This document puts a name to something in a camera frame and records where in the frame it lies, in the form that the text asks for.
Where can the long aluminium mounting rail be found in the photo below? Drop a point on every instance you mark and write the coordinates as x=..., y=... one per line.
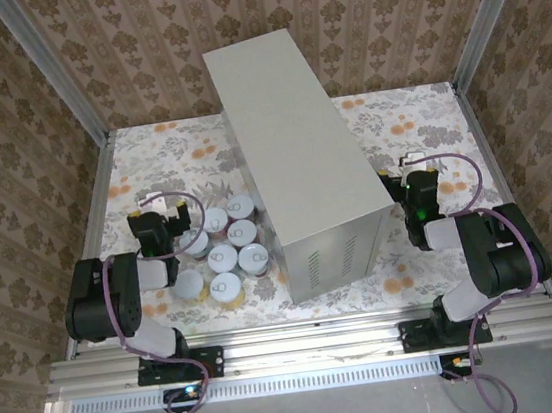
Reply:
x=313, y=343

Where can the brown can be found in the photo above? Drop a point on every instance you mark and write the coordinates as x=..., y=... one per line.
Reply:
x=223, y=257

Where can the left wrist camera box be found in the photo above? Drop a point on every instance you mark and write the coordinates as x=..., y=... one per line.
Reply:
x=152, y=201

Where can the grey metal box counter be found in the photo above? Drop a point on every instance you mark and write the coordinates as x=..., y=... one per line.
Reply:
x=295, y=154

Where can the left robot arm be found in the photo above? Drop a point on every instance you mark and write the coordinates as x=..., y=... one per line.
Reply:
x=96, y=299

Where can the aluminium side frame rail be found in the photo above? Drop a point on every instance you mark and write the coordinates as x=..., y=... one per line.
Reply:
x=479, y=131
x=98, y=188

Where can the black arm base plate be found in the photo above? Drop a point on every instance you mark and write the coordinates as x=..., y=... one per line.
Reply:
x=214, y=360
x=413, y=336

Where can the pink label food can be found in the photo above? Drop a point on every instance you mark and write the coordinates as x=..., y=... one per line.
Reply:
x=239, y=206
x=242, y=231
x=253, y=257
x=216, y=220

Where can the small controller board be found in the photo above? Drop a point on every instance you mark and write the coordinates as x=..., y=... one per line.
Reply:
x=183, y=394
x=459, y=363

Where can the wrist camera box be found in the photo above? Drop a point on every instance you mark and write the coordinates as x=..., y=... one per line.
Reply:
x=412, y=157
x=152, y=201

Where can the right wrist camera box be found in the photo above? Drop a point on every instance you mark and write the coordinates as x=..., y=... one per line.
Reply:
x=412, y=157

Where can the aluminium corner post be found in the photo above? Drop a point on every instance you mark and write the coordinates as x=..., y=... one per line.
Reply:
x=53, y=67
x=486, y=14

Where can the floral patterned table cover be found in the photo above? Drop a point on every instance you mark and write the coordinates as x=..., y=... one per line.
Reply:
x=158, y=150

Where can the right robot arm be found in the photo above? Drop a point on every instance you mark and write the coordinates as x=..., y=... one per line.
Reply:
x=508, y=248

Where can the teal label food can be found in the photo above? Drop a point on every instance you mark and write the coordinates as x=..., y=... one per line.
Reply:
x=194, y=242

